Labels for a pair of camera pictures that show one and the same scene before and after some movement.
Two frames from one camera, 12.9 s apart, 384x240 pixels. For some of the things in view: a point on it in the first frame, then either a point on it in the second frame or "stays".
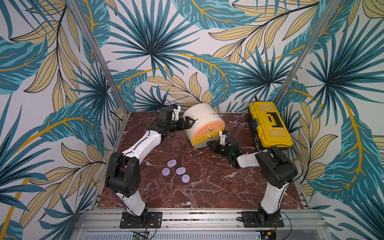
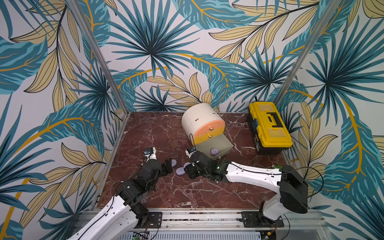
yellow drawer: x=198 y=139 stays
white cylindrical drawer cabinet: x=207 y=127 stays
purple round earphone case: x=185 y=178 → x=185 y=165
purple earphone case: x=180 y=170 stays
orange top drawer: x=208 y=127 stays
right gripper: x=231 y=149 → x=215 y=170
